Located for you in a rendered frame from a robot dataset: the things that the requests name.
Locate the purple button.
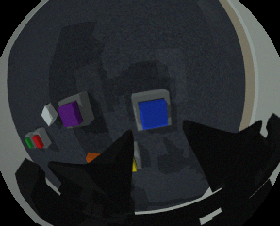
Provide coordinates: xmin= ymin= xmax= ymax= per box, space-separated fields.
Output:
xmin=58 ymin=91 xmax=94 ymax=129

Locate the green button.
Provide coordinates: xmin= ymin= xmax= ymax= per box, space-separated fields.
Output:
xmin=25 ymin=131 xmax=38 ymax=148

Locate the blue button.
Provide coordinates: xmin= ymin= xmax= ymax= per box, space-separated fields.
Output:
xmin=132 ymin=89 xmax=173 ymax=131

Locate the red button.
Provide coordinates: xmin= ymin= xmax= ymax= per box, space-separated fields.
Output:
xmin=33 ymin=127 xmax=52 ymax=148

